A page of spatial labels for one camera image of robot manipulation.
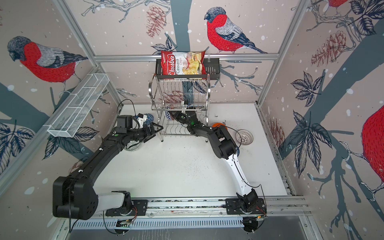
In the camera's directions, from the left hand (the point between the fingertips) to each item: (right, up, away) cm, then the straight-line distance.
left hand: (158, 130), depth 80 cm
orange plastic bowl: (+37, +2, +27) cm, 46 cm away
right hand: (+1, +9, +17) cm, 19 cm away
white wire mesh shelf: (-43, +14, -1) cm, 45 cm away
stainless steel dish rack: (+13, +25, +43) cm, 51 cm away
